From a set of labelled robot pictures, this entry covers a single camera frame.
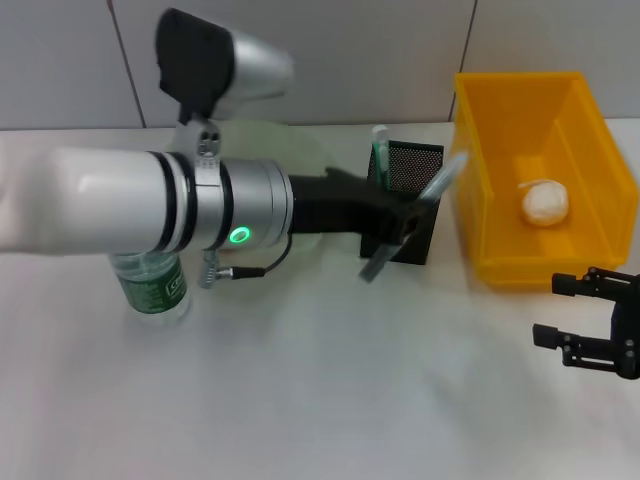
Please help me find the yellow plastic bin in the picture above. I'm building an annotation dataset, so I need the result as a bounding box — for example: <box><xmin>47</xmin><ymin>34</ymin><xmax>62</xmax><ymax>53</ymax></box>
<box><xmin>452</xmin><ymin>71</ymin><xmax>630</xmax><ymax>292</ymax></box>

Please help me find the pale green glass fruit plate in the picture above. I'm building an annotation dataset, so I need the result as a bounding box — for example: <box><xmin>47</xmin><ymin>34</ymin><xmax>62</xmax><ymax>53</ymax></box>
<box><xmin>214</xmin><ymin>121</ymin><xmax>369</xmax><ymax>251</ymax></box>

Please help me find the white paper ball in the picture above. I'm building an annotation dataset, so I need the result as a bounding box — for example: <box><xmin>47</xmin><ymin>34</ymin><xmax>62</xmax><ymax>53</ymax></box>
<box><xmin>517</xmin><ymin>178</ymin><xmax>572</xmax><ymax>227</ymax></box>

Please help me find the left gripper cable with connector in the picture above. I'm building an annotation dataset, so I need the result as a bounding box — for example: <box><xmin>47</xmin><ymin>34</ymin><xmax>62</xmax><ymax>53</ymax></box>
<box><xmin>199</xmin><ymin>233</ymin><xmax>294</xmax><ymax>291</ymax></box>

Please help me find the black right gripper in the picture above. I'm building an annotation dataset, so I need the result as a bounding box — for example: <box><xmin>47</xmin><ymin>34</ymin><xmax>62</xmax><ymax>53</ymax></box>
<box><xmin>532</xmin><ymin>267</ymin><xmax>640</xmax><ymax>380</ymax></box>

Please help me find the clear water bottle green label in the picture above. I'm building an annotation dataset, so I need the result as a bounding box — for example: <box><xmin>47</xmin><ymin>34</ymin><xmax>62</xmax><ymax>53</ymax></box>
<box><xmin>110</xmin><ymin>252</ymin><xmax>193</xmax><ymax>329</ymax></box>

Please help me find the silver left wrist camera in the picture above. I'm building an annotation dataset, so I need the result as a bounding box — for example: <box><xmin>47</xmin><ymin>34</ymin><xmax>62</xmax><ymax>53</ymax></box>
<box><xmin>155</xmin><ymin>7</ymin><xmax>296</xmax><ymax>169</ymax></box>

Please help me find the mint green retractable pen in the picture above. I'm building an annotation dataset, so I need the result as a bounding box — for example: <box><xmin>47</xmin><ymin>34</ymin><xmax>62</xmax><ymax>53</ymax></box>
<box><xmin>372</xmin><ymin>124</ymin><xmax>392</xmax><ymax>194</ymax></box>

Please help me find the black mesh pen holder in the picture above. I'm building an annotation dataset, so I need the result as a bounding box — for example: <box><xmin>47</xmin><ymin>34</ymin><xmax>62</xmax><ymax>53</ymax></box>
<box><xmin>359</xmin><ymin>140</ymin><xmax>445</xmax><ymax>266</ymax></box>

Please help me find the grey marker pen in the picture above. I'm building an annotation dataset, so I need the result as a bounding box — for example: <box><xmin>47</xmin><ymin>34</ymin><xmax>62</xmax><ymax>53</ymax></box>
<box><xmin>360</xmin><ymin>149</ymin><xmax>470</xmax><ymax>284</ymax></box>

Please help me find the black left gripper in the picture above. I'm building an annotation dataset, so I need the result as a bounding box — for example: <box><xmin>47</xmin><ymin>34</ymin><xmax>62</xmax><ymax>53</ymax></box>
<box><xmin>289</xmin><ymin>167</ymin><xmax>434</xmax><ymax>247</ymax></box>

